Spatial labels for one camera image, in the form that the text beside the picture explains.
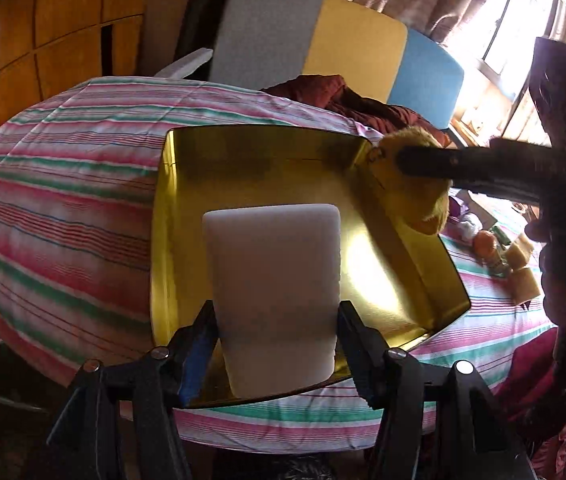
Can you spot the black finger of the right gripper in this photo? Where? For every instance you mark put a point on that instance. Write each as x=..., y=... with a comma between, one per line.
x=507, y=169

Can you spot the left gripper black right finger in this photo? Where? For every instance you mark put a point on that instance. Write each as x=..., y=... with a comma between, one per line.
x=472, y=437

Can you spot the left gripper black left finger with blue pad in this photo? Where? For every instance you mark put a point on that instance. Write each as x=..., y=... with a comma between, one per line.
x=85, y=439

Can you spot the yellow sponge cube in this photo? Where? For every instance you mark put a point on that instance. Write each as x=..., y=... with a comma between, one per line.
x=518, y=254
x=523, y=286

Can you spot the orange fruit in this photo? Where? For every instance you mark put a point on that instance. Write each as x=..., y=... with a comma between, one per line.
x=484, y=245

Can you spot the yellow plush toy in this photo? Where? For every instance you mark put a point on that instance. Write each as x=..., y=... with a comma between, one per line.
x=419, y=202

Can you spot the white foam block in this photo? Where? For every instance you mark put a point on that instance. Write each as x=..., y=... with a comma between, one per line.
x=275, y=273

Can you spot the gold metal tray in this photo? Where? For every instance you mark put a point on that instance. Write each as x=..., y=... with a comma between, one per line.
x=401, y=282

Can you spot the dark red jacket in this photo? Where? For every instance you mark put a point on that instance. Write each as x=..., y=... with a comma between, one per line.
x=332, y=93

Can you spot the striped bed sheet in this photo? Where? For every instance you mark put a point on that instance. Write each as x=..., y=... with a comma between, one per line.
x=77, y=182

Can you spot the white armrest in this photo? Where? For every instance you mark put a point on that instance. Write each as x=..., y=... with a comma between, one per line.
x=186, y=66

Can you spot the black rolled mat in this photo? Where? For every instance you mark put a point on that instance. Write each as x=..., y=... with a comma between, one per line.
x=199, y=26

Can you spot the wooden wardrobe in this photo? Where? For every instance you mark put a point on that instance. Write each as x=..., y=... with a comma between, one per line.
x=49, y=46

